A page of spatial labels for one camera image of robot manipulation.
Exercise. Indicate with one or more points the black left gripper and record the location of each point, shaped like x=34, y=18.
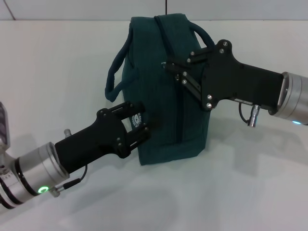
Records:
x=96, y=142

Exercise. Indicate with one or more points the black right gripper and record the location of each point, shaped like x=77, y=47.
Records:
x=235, y=81

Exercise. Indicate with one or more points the dark teal fabric bag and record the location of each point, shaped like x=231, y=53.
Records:
x=158, y=108

